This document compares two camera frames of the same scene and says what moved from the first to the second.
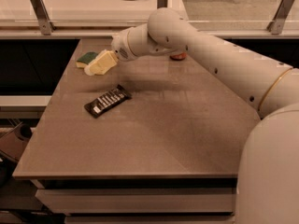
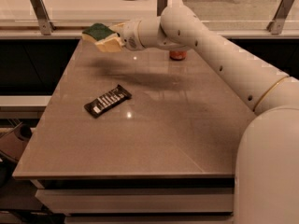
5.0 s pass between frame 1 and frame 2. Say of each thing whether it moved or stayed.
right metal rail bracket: stayed
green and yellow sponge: moved
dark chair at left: stayed
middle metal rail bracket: stayed
